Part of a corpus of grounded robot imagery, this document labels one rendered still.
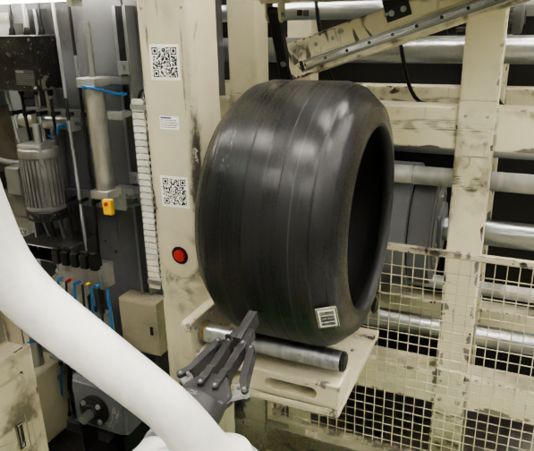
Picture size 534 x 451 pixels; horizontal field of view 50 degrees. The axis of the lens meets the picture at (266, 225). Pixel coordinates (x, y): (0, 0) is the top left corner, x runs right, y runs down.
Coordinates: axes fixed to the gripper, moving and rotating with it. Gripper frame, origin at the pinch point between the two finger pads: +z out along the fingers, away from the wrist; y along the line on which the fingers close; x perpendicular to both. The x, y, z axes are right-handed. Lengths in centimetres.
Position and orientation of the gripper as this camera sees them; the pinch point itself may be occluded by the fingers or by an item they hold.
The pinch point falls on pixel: (246, 329)
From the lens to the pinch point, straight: 101.5
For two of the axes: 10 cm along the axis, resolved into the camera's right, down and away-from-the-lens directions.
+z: 3.8, -5.4, 7.5
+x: 1.2, 8.3, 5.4
